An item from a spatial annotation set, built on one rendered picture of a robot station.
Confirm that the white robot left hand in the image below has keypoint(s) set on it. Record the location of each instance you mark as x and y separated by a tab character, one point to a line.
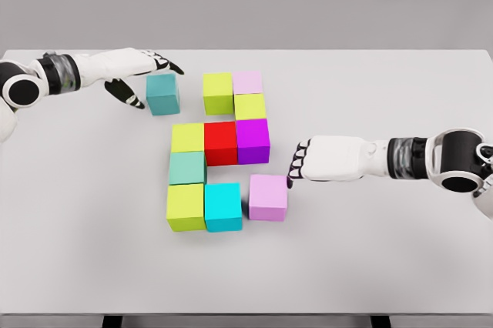
123	61

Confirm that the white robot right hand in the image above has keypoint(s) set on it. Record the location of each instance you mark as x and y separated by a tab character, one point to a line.
331	158

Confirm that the dark teal cube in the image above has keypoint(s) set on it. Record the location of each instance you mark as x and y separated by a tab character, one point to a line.
163	94

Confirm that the light pink cube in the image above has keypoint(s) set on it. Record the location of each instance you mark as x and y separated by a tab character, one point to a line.
247	82
268	197

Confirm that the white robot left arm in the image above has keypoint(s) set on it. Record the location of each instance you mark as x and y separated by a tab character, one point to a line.
38	77

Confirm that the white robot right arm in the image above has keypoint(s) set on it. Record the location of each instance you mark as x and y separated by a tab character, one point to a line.
439	166

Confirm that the purple cube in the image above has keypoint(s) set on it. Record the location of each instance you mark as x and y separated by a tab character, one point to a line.
252	140

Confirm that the yellow-green cube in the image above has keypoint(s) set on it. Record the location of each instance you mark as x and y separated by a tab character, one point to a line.
218	92
185	207
187	137
250	106

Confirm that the red cube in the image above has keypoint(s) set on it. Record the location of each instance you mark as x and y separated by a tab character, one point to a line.
220	142

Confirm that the cyan cube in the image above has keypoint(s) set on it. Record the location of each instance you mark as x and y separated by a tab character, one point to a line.
223	207

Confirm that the mint green cube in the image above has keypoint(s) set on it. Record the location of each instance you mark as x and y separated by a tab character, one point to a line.
187	168

